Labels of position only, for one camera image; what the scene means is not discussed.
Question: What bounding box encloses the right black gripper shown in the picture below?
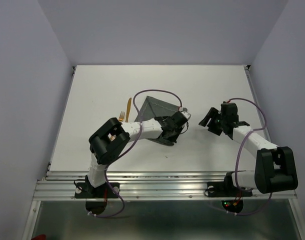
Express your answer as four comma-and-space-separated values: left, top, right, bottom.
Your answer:
196, 107, 226, 136

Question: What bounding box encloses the grey cloth napkin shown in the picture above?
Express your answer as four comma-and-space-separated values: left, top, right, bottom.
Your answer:
133, 95, 193, 147

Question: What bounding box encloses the gold knife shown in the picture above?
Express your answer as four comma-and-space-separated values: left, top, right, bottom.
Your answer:
125, 97, 132, 123

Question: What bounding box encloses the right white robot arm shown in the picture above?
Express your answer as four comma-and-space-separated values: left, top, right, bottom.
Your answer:
199, 102, 298, 197

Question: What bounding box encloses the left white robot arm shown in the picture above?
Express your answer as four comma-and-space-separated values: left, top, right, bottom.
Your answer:
85, 111, 191, 197

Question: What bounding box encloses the gold fork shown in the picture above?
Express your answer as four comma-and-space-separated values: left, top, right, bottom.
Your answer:
118, 111, 126, 122

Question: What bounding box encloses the red object at corner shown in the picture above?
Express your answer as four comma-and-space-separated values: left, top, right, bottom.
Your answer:
31, 234, 47, 240

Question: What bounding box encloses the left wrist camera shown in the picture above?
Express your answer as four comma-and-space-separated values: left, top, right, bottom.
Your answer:
178, 107, 191, 121

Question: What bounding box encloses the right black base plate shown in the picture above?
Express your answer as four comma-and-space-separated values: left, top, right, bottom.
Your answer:
204, 181, 253, 198

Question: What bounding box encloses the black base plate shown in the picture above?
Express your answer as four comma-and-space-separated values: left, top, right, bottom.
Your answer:
204, 181, 253, 198
74, 182, 119, 199

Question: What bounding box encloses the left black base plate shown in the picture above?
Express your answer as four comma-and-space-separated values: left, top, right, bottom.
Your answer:
74, 182, 119, 199

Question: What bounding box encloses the aluminium mounting rail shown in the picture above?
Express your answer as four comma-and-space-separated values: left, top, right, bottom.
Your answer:
33, 171, 297, 202

